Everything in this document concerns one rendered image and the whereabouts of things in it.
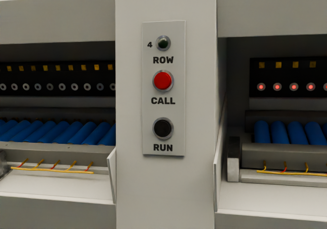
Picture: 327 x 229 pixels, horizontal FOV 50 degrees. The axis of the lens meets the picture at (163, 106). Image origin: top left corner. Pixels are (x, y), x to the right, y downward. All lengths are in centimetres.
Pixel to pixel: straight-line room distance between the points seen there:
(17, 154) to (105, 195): 13
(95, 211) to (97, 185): 3
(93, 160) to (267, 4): 24
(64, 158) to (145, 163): 12
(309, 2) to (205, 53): 10
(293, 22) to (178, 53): 10
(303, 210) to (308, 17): 17
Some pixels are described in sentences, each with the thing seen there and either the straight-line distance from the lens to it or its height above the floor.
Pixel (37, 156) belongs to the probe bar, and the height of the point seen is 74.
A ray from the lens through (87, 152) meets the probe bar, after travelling 40.
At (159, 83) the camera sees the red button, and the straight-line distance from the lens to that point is 32.
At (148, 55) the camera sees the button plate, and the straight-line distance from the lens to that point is 33.
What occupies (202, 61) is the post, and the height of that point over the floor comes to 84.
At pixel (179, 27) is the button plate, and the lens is 32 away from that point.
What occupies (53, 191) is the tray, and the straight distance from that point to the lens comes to 39.
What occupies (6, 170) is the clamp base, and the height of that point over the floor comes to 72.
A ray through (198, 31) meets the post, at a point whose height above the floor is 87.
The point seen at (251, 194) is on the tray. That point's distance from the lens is 36.
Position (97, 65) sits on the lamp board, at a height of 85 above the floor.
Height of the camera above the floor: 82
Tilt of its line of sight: 3 degrees down
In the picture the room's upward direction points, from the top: straight up
